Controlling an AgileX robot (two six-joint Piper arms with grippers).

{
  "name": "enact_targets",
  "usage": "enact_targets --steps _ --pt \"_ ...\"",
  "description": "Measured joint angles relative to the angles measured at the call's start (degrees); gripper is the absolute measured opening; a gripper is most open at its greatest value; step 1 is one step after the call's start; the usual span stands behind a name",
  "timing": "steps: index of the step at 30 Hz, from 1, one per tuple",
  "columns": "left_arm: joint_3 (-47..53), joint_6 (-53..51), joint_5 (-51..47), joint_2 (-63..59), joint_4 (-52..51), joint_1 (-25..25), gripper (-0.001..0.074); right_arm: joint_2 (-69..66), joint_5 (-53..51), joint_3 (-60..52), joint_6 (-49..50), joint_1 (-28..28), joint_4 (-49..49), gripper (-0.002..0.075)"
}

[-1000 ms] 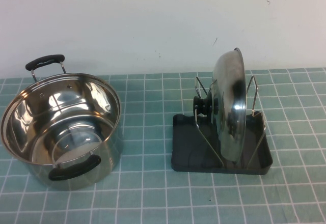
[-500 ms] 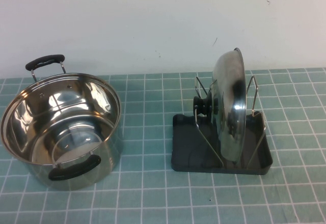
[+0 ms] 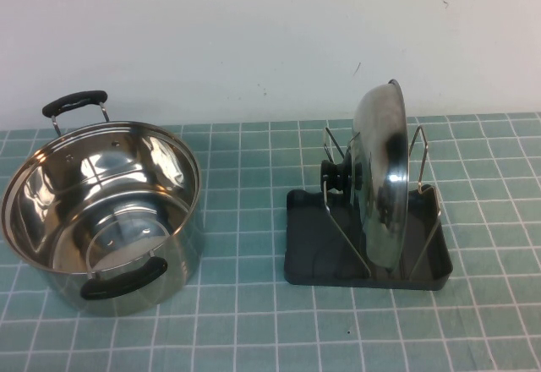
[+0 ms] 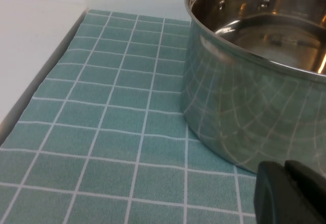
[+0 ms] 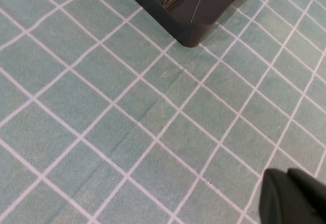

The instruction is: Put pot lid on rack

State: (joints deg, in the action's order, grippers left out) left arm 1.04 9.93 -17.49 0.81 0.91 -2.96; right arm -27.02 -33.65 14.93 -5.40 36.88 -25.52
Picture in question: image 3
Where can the steel pot lid black knob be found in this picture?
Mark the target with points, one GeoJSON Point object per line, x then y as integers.
{"type": "Point", "coordinates": [380, 169]}

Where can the green white-grid tablecloth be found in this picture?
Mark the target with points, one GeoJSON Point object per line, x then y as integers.
{"type": "Point", "coordinates": [253, 325]}

